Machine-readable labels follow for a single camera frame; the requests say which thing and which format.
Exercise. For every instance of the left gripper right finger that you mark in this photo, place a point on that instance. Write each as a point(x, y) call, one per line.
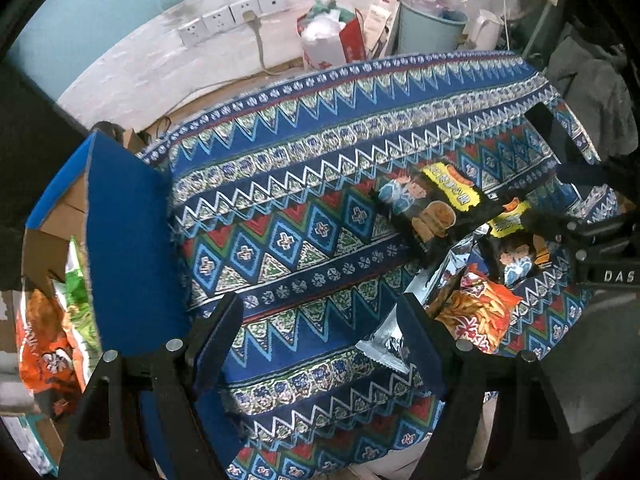
point(421, 352)

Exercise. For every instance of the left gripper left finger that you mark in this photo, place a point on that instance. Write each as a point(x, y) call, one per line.
point(210, 340)

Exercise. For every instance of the silver foil snack packet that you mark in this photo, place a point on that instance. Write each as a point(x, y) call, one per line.
point(389, 344)

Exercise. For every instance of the orange patterned snack bag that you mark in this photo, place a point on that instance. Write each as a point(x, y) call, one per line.
point(477, 309)

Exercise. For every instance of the black cartoon snack bag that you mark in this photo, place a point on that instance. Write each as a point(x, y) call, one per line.
point(510, 252)
point(433, 208)

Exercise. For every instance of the green snack bag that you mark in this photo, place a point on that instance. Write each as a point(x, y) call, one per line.
point(79, 323)

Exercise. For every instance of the orange chip bag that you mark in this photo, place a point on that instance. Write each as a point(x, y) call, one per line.
point(44, 353)

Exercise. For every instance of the blue patterned tablecloth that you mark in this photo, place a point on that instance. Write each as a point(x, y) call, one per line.
point(272, 198)

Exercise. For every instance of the blue-edged cardboard box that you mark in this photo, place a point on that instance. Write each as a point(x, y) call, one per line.
point(138, 417)

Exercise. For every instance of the black round speaker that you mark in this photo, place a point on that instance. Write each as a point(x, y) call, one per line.
point(113, 131)

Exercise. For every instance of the white electric kettle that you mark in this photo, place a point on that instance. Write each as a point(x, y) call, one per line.
point(485, 31)

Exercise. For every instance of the red white shopping bag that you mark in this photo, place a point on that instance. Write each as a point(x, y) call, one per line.
point(330, 35)

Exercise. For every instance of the white wall socket strip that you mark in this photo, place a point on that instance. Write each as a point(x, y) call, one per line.
point(226, 18)

